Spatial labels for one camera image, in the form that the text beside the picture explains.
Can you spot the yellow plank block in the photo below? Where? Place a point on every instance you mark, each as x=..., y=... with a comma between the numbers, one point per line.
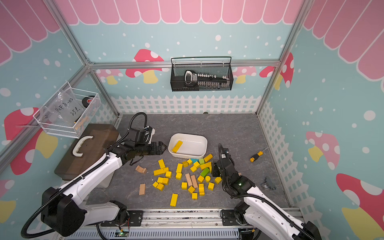
x=161, y=164

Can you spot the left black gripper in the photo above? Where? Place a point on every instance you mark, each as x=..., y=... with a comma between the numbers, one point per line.
x=159, y=151

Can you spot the yellow cylinder block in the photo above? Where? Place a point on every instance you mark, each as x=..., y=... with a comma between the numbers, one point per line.
x=208, y=158

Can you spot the clear wall-mounted bin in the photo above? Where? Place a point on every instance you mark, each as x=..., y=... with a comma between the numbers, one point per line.
x=64, y=114

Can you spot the right natural wooden plank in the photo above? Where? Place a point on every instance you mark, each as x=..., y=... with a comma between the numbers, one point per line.
x=194, y=181

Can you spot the yellow arch block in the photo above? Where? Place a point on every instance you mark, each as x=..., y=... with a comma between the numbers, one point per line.
x=201, y=189

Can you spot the yellow cube block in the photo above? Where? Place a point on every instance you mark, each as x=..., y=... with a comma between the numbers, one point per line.
x=168, y=174

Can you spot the socket wrench set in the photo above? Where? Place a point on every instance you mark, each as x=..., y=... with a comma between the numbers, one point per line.
x=202, y=82

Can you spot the wooden arch block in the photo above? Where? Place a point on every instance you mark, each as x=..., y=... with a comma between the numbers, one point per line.
x=141, y=170

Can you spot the black tape roll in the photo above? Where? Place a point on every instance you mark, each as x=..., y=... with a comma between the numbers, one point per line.
x=86, y=101

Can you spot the natural wooden plank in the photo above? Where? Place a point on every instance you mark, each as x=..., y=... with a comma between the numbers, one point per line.
x=189, y=180
x=194, y=181

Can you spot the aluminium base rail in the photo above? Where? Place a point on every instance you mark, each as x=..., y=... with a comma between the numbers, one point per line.
x=170, y=224

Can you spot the small grey metal clip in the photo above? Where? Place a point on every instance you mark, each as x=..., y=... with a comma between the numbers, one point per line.
x=268, y=184

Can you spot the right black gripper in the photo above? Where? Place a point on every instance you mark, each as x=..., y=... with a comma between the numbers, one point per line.
x=214, y=169

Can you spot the yellow black screwdriver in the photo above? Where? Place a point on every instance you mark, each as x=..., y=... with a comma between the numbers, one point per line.
x=257, y=155

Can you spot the brown toolbox with white handle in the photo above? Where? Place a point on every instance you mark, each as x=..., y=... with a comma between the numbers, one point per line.
x=85, y=151

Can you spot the long yellow block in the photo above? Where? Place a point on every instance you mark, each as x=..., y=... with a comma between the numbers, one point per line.
x=177, y=147
x=161, y=171

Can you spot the large yellow front block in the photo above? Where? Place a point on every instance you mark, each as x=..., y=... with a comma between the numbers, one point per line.
x=174, y=200

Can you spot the left natural wooden plank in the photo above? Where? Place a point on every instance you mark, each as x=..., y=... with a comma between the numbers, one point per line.
x=189, y=180

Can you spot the black wire mesh basket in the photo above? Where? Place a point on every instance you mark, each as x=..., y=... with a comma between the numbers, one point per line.
x=219, y=66

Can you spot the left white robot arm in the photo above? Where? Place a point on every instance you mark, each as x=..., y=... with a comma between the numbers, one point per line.
x=61, y=211

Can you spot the white plastic tub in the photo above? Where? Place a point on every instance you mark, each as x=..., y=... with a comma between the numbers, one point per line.
x=192, y=147

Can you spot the flat wooden block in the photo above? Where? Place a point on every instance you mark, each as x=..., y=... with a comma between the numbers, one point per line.
x=142, y=189

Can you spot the yellow upright rectangular block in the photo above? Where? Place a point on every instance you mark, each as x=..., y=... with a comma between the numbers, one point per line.
x=179, y=168

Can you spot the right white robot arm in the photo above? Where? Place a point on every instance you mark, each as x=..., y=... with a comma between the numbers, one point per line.
x=255, y=208

